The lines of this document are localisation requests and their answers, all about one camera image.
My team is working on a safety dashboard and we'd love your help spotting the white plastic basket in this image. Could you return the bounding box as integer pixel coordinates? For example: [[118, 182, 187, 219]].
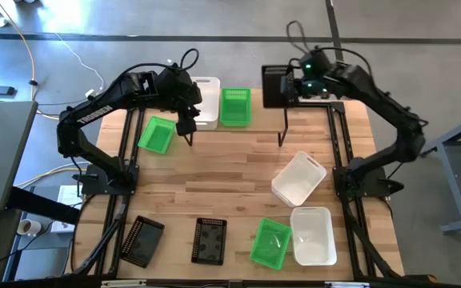
[[271, 150, 327, 208], [289, 206, 338, 266], [190, 76, 222, 131]]

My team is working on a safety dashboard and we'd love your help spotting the black slotted plastic basket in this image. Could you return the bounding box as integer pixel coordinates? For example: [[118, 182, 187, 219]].
[[119, 214, 166, 269], [190, 218, 228, 266], [261, 65, 298, 109]]

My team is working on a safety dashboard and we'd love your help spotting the green slotted plastic basket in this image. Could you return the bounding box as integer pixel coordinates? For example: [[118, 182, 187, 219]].
[[219, 87, 252, 128], [249, 218, 293, 271], [137, 115, 177, 155]]

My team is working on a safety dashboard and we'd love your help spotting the white box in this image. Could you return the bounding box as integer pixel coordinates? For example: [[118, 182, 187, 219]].
[[50, 184, 83, 234]]

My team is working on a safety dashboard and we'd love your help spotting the black desk beam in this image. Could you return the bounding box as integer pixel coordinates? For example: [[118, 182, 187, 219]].
[[6, 186, 80, 226]]

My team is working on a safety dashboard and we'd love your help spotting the black aluminium crossbar with plates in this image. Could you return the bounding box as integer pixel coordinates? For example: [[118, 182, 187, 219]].
[[66, 275, 435, 288]]

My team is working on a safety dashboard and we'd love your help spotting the silver label plate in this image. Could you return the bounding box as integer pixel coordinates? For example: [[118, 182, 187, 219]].
[[325, 282, 370, 288], [101, 279, 147, 287]]

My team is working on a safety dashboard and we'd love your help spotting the grey desk top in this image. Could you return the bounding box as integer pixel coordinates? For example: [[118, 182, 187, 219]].
[[0, 100, 39, 217]]

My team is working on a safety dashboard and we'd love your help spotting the white cup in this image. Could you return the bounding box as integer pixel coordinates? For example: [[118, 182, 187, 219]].
[[17, 218, 42, 237]]

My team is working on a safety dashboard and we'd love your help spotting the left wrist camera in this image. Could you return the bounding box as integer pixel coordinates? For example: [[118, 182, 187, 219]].
[[176, 117, 198, 138]]

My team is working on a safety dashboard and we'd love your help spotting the black aluminium side frame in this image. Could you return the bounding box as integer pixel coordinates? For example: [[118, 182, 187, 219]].
[[66, 107, 147, 277], [326, 102, 402, 279]]

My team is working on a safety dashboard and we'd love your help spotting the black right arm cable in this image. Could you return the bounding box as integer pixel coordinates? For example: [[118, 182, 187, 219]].
[[285, 19, 374, 79]]

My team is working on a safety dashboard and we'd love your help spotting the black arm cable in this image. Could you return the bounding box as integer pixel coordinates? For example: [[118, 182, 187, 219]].
[[285, 19, 374, 79], [114, 47, 199, 87]]

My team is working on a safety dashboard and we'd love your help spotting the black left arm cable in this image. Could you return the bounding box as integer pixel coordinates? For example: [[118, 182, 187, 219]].
[[114, 47, 199, 87]]

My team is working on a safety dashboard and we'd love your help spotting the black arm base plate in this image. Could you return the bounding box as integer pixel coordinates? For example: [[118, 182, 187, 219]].
[[73, 162, 140, 197], [332, 166, 406, 199]]

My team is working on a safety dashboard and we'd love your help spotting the white floor cable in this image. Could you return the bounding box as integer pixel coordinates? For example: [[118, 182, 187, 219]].
[[54, 31, 106, 95]]

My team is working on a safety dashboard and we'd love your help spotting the yellow floor cable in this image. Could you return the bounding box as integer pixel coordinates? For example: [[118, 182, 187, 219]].
[[0, 0, 91, 189]]

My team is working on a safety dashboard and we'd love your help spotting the grey-blue table frame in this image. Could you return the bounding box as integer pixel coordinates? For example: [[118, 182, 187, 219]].
[[420, 110, 461, 235]]

